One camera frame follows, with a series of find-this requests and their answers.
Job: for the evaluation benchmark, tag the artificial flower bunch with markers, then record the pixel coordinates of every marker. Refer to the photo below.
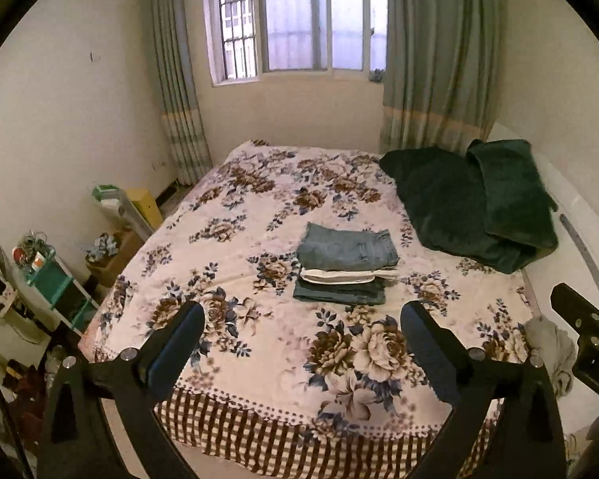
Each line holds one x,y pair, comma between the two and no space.
101,248

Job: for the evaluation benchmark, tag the window with white frame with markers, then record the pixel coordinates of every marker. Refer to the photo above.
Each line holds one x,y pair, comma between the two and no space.
299,15

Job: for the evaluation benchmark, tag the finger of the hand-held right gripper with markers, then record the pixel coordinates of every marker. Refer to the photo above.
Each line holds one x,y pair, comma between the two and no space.
576,312

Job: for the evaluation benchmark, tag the yellow box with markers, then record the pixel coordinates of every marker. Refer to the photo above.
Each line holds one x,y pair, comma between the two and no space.
144,204

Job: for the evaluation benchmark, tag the green and white packet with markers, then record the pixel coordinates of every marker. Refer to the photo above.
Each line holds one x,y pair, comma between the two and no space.
105,191

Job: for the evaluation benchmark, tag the brown cardboard box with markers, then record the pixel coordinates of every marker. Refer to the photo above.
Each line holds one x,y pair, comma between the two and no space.
120,259

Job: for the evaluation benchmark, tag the folded dark grey pants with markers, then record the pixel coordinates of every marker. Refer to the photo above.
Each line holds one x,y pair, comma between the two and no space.
339,293

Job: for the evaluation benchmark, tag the folded blue jeans pants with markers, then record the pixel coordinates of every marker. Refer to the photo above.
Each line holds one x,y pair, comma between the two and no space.
342,248

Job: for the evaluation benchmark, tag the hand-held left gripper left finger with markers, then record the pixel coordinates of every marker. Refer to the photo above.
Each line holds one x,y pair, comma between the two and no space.
175,344

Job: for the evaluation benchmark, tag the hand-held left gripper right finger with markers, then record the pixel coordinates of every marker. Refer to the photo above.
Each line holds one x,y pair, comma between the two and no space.
429,347

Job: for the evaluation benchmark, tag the crumpled grey cloth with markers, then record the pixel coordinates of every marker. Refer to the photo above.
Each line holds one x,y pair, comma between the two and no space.
551,342

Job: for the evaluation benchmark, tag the floral printed blanket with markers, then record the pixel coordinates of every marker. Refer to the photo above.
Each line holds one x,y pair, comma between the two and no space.
259,219

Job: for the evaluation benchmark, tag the green striped curtain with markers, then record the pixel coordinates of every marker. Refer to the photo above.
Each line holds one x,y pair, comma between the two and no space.
434,55
177,75

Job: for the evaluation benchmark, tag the white bed headboard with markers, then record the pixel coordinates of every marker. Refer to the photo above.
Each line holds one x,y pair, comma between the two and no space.
581,232

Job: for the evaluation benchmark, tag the folded white pants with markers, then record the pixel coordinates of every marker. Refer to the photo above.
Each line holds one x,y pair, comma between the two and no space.
329,276

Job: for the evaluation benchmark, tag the teal and white shelf rack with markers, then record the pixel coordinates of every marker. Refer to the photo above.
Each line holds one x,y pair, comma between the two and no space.
55,284

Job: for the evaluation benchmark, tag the small windowsill plant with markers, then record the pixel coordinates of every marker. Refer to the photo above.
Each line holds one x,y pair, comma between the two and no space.
377,76

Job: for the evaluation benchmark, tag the dark green blanket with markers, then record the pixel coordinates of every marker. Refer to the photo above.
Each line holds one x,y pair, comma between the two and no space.
444,199

